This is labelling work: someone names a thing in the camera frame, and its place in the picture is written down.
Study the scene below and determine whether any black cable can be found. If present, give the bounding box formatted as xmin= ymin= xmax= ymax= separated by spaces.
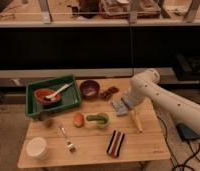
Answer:
xmin=156 ymin=114 xmax=200 ymax=171

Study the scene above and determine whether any green bowl with pickle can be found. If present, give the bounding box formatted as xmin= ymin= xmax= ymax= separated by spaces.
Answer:
xmin=86 ymin=113 xmax=109 ymax=129

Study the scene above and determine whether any green plastic tray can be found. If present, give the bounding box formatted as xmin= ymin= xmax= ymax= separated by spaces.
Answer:
xmin=25 ymin=75 xmax=81 ymax=118

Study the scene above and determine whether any metal fork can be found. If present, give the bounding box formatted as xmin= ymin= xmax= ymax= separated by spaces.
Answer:
xmin=59 ymin=125 xmax=76 ymax=153

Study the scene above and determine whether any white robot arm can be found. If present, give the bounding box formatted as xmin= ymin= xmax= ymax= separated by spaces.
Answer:
xmin=126 ymin=68 xmax=200 ymax=135

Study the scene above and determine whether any purple bowl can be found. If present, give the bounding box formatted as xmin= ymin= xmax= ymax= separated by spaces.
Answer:
xmin=79 ymin=80 xmax=100 ymax=100

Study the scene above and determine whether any black foot pedal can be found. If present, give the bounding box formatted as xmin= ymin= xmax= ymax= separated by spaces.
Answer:
xmin=176 ymin=123 xmax=200 ymax=141

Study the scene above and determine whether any white plastic spoon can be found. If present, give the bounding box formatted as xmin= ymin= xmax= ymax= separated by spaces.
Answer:
xmin=45 ymin=82 xmax=73 ymax=101

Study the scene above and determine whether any blue grey towel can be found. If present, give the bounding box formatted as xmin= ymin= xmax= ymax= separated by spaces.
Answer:
xmin=111 ymin=100 xmax=128 ymax=116

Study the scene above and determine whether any dark red chocolate bar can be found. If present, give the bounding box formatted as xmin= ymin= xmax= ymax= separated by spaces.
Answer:
xmin=100 ymin=86 xmax=119 ymax=100

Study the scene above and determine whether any orange bowl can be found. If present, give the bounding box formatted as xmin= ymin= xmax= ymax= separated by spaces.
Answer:
xmin=34 ymin=88 xmax=61 ymax=105

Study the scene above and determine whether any white round container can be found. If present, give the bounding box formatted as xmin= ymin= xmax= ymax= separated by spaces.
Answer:
xmin=26 ymin=137 xmax=48 ymax=160

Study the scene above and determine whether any orange fruit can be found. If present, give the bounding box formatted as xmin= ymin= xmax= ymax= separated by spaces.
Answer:
xmin=73 ymin=113 xmax=84 ymax=127

